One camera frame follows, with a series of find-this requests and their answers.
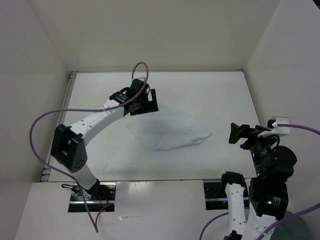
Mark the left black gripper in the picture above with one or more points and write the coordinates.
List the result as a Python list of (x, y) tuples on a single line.
[(151, 106)]

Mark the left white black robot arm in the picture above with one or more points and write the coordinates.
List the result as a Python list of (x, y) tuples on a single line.
[(69, 142)]

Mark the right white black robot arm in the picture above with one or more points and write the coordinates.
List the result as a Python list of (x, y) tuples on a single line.
[(267, 191)]

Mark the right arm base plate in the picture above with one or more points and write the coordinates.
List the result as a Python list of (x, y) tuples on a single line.
[(215, 197)]

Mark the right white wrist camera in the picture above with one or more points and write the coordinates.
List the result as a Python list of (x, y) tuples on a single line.
[(275, 127)]

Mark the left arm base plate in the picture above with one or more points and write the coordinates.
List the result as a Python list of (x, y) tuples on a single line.
[(95, 204)]

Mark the white skirt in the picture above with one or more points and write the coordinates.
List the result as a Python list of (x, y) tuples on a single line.
[(168, 129)]

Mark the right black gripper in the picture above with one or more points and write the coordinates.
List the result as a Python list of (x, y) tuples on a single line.
[(236, 131)]

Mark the grey cloth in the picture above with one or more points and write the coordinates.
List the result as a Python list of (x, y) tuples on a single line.
[(293, 229)]

